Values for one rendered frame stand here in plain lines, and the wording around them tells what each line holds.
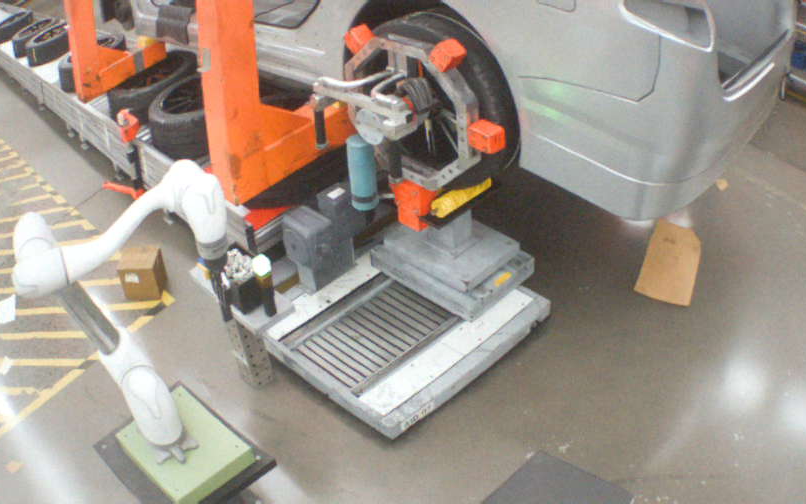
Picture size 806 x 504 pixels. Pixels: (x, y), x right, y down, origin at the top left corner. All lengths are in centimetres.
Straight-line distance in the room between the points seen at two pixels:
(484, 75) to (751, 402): 164
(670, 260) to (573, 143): 126
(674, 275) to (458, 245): 101
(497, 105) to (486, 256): 74
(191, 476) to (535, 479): 99
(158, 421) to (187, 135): 198
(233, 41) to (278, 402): 130
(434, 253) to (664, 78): 141
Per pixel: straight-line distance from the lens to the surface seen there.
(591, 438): 274
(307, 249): 301
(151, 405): 216
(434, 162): 287
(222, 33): 266
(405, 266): 319
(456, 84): 255
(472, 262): 307
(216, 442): 233
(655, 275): 342
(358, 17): 291
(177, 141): 389
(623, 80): 218
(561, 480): 219
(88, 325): 218
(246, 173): 293
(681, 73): 214
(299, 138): 305
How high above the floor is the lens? 211
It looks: 37 degrees down
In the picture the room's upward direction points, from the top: 4 degrees counter-clockwise
